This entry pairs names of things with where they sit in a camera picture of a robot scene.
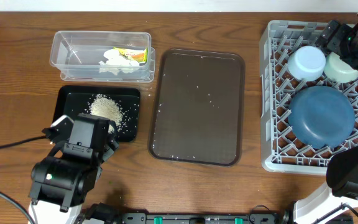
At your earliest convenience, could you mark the black rectangular tray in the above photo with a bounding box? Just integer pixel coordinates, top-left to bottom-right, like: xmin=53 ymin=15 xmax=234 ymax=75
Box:
xmin=53 ymin=85 xmax=140 ymax=142

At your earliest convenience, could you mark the light blue bowl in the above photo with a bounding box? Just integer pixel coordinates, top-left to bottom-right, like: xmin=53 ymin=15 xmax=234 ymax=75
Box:
xmin=288 ymin=46 xmax=326 ymax=82

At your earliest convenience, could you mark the clear plastic bin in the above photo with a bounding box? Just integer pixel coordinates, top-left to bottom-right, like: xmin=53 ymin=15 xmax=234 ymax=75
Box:
xmin=50 ymin=30 xmax=155 ymax=83

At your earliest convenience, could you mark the mint green bowl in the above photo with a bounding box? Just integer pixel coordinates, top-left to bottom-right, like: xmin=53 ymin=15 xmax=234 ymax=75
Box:
xmin=324 ymin=52 xmax=358 ymax=83

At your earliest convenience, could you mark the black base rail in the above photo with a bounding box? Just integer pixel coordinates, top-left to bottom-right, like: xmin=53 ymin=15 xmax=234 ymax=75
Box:
xmin=73 ymin=202 xmax=354 ymax=224

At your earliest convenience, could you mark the yellow green snack wrapper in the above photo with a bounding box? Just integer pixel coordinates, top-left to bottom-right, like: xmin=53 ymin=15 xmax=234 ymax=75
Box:
xmin=114 ymin=47 xmax=148 ymax=63

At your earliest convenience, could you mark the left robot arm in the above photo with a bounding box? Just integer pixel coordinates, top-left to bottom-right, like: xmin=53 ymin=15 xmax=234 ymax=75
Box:
xmin=29 ymin=113 xmax=119 ymax=223

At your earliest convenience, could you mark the left black cable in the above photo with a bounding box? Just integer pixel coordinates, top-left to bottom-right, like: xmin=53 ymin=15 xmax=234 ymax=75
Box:
xmin=0 ymin=135 xmax=48 ymax=224

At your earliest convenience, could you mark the brown serving tray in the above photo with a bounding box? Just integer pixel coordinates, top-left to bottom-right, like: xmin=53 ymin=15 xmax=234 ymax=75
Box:
xmin=148 ymin=49 xmax=246 ymax=167

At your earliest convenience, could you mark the white tissue piece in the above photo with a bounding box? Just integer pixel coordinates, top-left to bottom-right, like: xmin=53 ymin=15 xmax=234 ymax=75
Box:
xmin=99 ymin=49 xmax=139 ymax=67

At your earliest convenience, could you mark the white paper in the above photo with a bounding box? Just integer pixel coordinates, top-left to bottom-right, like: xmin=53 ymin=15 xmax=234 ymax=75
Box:
xmin=99 ymin=60 xmax=132 ymax=75

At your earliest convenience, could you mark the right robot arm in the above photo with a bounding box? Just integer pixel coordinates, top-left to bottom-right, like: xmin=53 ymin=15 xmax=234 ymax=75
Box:
xmin=281 ymin=20 xmax=358 ymax=223

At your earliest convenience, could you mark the pile of white rice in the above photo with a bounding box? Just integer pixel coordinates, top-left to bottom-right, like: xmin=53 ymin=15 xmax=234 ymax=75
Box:
xmin=84 ymin=94 xmax=139 ymax=135

